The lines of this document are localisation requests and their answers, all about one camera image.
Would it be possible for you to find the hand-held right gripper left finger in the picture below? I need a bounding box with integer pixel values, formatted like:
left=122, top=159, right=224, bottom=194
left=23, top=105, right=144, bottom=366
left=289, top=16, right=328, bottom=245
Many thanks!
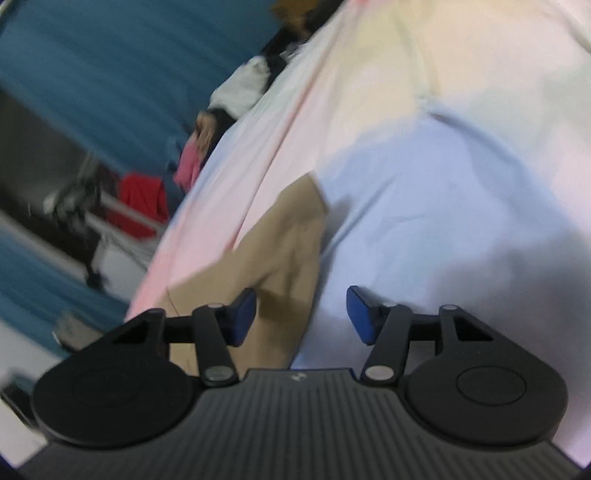
left=110, top=288, right=258, bottom=388

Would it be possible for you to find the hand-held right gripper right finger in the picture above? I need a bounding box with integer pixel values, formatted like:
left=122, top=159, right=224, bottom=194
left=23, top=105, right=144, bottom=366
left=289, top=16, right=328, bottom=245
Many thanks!
left=346, top=285, right=498, bottom=385

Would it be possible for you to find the tan garment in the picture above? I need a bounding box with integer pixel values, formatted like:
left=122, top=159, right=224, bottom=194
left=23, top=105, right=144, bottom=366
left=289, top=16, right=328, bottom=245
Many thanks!
left=167, top=174, right=329, bottom=374

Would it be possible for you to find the red cloth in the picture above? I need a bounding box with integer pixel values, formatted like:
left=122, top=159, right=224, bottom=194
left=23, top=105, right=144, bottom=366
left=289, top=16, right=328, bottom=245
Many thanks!
left=117, top=173, right=170, bottom=238

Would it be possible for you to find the pastel bed sheet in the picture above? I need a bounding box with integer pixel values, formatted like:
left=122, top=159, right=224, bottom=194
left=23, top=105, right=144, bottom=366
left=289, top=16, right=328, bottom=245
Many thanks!
left=124, top=0, right=591, bottom=462

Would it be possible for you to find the pink cloth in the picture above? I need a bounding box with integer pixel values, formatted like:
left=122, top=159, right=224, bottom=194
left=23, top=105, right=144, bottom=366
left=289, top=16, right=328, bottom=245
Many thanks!
left=172, top=134, right=206, bottom=193

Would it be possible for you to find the black stand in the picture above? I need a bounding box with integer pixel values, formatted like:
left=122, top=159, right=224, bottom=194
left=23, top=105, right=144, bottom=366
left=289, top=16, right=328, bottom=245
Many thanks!
left=44, top=154, right=109, bottom=289

